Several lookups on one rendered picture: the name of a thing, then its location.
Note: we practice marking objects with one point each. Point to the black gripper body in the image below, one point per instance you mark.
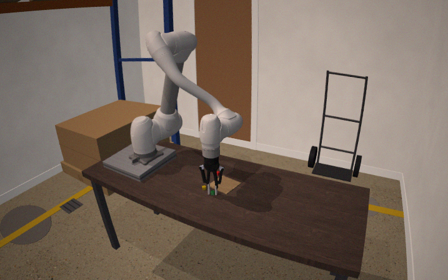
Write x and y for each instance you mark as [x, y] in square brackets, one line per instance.
[214, 162]

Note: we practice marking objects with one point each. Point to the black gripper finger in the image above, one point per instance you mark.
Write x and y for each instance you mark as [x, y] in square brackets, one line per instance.
[201, 167]
[215, 177]

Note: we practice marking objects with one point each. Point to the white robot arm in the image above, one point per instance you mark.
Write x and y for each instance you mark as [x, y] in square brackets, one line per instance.
[170, 51]

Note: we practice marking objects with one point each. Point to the tan square mat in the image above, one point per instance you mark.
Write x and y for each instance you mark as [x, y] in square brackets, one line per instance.
[227, 185]

